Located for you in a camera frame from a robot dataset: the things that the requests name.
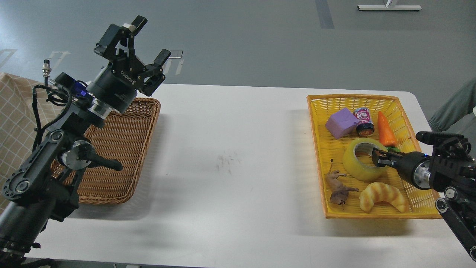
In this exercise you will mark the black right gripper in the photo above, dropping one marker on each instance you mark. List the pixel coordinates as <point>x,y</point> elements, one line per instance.
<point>413,167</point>

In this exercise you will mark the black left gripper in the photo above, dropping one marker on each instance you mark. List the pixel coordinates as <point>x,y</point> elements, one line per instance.
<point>126,75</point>

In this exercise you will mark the yellow tape roll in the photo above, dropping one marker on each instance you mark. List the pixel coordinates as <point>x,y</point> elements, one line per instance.
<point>359,170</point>

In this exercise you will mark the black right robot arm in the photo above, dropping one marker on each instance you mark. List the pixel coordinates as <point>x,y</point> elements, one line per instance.
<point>450,170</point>

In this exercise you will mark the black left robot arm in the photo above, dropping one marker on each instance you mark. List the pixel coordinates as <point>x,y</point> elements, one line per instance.
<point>46,184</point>

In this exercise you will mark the orange toy carrot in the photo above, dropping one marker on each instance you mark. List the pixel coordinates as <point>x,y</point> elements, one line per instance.
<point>386,134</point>

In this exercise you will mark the small pink can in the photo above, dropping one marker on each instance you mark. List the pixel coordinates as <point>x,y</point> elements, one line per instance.
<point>365,126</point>

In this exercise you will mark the toy croissant bread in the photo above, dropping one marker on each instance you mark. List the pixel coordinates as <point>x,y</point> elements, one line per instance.
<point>382,192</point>

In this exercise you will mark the yellow plastic basket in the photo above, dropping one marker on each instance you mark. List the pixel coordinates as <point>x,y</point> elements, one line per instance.
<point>330,155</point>

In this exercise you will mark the purple foam block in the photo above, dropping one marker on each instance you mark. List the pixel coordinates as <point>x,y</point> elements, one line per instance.
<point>341,123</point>

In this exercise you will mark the brown toy lion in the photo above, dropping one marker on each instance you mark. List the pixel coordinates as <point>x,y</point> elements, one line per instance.
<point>339,191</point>

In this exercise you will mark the brown wicker basket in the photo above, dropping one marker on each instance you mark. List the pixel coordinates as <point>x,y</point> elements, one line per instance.
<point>125,137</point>

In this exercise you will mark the beige checkered cloth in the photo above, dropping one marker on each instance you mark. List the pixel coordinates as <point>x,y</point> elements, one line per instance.
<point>17,123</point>

